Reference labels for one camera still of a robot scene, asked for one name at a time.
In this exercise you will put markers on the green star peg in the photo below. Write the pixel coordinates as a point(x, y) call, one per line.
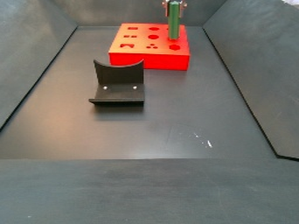
point(174, 20)

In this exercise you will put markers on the black curved holder stand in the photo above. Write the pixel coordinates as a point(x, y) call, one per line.
point(120, 83)

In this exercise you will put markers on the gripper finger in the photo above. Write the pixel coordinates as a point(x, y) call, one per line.
point(166, 6)
point(183, 6)

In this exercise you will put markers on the red shape sorter box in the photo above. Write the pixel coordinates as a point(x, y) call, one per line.
point(144, 42)

